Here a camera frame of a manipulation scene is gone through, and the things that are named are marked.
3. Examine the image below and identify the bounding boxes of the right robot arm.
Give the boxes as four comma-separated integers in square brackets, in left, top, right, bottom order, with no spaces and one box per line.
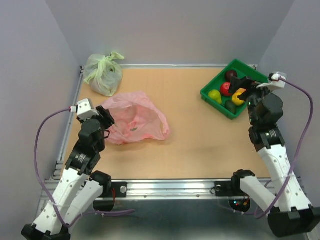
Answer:
[229,72,320,238]

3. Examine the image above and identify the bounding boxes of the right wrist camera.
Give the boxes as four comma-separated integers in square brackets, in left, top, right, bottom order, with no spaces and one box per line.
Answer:
[257,71,287,92]

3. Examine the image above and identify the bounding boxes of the aluminium mounting rail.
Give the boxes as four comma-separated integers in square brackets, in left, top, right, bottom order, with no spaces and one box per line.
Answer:
[29,177,316,240]

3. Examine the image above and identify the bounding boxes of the dark red fruit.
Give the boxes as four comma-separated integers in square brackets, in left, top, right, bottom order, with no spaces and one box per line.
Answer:
[224,69,238,82]

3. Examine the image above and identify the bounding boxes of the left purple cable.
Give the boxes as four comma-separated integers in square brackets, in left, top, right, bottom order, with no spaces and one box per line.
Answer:
[34,107,136,229]

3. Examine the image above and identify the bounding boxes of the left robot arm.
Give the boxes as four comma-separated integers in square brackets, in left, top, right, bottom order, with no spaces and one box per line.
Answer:
[21,99,115,240]

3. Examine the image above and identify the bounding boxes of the green plastic bag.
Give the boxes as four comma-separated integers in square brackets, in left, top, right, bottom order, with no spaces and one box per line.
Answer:
[83,51,125,97]

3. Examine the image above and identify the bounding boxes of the yellow green fruit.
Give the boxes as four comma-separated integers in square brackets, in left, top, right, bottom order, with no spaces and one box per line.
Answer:
[208,89,223,105]

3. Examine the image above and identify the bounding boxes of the peach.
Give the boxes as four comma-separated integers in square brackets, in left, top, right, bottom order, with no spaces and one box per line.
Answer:
[234,88,247,95]

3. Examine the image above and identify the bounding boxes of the dark green avocado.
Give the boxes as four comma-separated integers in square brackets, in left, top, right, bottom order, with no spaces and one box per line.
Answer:
[224,100,237,115]

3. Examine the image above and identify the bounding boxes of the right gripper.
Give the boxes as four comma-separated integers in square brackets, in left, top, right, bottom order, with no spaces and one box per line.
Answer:
[228,75,276,127]

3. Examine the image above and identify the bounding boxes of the pink plastic bag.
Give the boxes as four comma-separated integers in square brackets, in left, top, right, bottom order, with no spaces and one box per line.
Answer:
[100,91,171,145]

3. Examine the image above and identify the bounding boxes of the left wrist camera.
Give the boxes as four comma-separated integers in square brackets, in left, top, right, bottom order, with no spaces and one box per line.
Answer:
[69,98,99,121]

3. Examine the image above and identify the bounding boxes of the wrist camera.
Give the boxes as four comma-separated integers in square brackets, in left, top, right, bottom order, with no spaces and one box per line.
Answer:
[69,98,99,121]
[257,71,287,92]

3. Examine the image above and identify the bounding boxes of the green plastic tray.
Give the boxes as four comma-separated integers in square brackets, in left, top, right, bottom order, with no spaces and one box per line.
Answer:
[200,59,268,120]

